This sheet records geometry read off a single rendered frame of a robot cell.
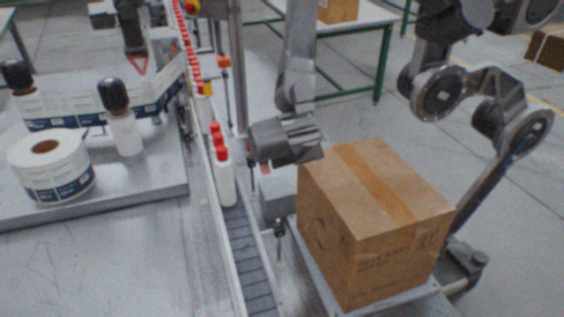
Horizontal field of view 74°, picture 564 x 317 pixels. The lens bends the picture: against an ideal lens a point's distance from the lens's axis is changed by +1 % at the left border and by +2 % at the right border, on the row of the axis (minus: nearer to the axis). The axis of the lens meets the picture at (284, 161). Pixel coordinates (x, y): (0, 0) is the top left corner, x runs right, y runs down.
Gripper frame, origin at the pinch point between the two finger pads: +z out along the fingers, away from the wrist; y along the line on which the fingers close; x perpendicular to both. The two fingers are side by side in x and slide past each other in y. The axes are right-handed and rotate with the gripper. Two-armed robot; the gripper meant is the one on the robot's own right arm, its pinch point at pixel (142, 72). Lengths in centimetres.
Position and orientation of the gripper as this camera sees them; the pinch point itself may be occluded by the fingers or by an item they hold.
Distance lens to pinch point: 128.7
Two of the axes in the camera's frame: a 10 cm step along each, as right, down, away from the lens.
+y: 3.1, 5.9, -7.5
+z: 0.0, 7.9, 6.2
